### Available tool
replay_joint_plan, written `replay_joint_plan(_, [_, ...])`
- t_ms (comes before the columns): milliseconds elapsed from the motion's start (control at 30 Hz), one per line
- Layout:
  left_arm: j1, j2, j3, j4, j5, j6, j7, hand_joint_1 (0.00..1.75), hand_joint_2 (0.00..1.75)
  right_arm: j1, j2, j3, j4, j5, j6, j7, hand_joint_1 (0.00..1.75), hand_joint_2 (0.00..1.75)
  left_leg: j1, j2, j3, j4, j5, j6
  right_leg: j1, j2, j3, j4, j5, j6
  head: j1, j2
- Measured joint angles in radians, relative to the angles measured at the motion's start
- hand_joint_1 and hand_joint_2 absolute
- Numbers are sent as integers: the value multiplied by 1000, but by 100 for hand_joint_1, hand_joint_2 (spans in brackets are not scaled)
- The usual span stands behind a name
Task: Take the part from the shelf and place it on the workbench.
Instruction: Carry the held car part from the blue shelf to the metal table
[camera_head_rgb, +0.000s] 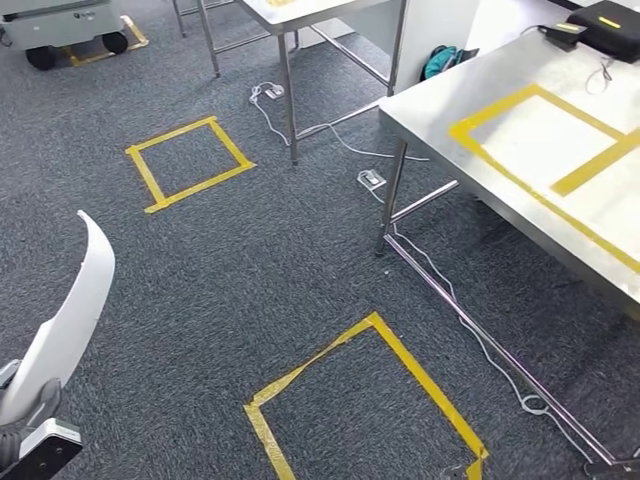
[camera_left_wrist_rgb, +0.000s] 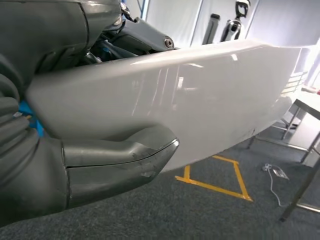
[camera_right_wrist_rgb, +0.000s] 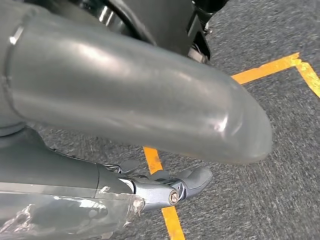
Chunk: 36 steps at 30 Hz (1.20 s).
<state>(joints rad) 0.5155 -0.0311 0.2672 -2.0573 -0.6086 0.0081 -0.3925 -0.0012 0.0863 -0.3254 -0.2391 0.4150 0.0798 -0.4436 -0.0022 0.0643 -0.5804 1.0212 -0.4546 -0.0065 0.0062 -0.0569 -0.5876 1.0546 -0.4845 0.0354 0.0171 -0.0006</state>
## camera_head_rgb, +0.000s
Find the teal backpack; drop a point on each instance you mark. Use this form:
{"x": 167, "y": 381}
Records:
{"x": 442, "y": 60}

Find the white curved plastic part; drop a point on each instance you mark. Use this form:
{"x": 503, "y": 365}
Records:
{"x": 70, "y": 318}

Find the white wheeled cart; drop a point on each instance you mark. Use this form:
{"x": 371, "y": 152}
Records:
{"x": 60, "y": 23}

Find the steel frame table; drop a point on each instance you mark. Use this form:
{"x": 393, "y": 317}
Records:
{"x": 324, "y": 10}

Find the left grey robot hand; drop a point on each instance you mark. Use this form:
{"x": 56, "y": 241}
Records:
{"x": 40, "y": 404}

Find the yellow floor tape square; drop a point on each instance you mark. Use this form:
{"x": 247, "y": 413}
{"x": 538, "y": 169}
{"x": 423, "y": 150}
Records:
{"x": 107, "y": 56}
{"x": 425, "y": 379}

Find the black power adapter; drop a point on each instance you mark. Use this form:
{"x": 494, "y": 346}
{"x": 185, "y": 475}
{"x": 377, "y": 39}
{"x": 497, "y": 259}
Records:
{"x": 564, "y": 33}

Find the white partition panel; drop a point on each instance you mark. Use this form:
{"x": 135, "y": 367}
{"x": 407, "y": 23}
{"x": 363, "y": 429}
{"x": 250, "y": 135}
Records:
{"x": 435, "y": 23}

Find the black zip case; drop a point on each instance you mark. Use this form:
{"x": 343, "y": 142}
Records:
{"x": 615, "y": 33}

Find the steel workbench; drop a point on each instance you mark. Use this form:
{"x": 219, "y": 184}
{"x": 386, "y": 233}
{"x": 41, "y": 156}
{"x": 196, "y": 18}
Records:
{"x": 430, "y": 112}

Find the white floor power socket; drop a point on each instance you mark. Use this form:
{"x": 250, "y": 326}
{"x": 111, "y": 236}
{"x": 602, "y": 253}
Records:
{"x": 372, "y": 179}
{"x": 274, "y": 93}

